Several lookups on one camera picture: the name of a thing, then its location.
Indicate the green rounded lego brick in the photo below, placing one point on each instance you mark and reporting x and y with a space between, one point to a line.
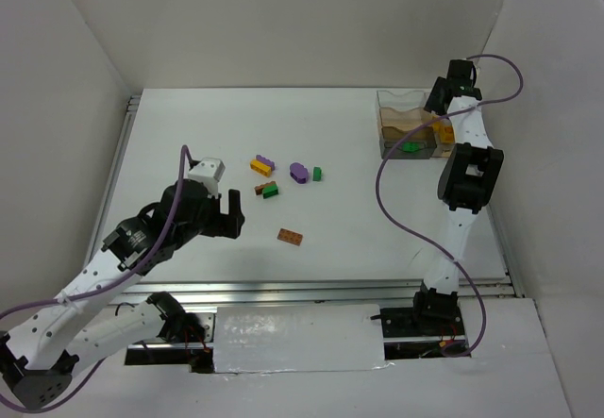
411 147

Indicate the white foil cover panel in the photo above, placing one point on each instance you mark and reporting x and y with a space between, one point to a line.
317 338

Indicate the purple lego plate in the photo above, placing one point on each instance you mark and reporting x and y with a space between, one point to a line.
266 162

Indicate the small green lego brick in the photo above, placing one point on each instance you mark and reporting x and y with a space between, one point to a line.
317 174

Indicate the clear narrow sorting bin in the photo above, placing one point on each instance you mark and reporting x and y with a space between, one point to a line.
438 106

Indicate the aluminium table edge rail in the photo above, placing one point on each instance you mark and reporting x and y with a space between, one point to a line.
276 293

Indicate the orange-brown lego plate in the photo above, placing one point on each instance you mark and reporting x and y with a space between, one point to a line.
288 236

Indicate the yellow butterfly lego brick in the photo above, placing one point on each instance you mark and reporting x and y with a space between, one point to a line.
447 135

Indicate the brown lego plate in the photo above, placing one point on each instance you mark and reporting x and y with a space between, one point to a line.
259 189

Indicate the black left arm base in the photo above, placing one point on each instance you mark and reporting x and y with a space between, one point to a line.
191 347

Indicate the purple rounded lego brick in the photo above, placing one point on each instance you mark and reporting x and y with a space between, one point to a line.
299 173

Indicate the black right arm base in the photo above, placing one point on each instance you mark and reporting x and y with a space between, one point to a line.
399 324

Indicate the clear stepped sorting container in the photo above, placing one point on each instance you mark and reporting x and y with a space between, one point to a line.
398 113

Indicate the yellow striped lego brick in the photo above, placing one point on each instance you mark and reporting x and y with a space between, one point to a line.
437 126

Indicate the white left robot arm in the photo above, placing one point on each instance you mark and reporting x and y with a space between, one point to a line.
41 356

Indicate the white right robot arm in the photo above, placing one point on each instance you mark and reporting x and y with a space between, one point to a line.
465 186

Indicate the green curved lego brick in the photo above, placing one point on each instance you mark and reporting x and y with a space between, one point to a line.
270 190

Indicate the yellow rectangular lego brick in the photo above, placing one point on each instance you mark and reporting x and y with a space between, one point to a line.
261 168

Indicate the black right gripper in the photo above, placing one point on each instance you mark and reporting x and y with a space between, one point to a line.
437 99

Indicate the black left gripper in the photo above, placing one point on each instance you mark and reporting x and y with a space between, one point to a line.
226 223

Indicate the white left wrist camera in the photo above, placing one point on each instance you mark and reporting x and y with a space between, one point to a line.
208 172

